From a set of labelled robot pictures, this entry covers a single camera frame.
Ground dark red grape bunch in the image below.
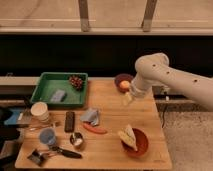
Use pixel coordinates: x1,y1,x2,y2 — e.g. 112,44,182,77
69,75,83,90

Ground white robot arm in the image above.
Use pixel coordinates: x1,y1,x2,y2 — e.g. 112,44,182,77
123,53,213,111

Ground green plastic tray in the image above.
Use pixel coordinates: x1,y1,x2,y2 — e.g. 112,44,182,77
30,72,88,108

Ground orange fruit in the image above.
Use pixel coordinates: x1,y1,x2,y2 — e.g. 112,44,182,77
119,80,130,89

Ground purple bowl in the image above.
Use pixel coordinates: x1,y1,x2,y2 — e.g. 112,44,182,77
114,73,133,93

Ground yellow sandwich wedge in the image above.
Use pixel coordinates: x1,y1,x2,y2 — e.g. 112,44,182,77
118,124,138,151

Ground crumpled blue cloth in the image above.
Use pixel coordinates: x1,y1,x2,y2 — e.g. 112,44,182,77
80,108,99,126

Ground red bowl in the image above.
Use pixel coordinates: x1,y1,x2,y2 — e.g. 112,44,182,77
121,128,149,158

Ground black remote control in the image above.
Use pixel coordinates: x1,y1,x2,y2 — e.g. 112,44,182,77
64,111,75,133

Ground small metal cup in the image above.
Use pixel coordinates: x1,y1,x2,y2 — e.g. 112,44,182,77
70,132,84,148

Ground blue sponge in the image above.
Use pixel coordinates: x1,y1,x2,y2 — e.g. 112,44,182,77
50,90,66,102

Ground blue plastic cup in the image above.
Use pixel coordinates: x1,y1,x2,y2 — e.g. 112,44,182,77
39,128,56,146

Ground stack of paper cups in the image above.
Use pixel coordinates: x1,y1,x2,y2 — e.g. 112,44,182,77
30,102,50,123

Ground metal fork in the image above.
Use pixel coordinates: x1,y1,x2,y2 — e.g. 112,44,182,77
27,121,61,132

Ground black binder clip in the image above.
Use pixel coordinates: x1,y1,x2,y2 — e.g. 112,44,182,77
28,149,45,166

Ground blue box at left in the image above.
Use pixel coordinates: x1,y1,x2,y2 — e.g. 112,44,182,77
4,108,31,125

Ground black handled utensil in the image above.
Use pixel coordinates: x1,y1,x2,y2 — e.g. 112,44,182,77
50,146,82,159

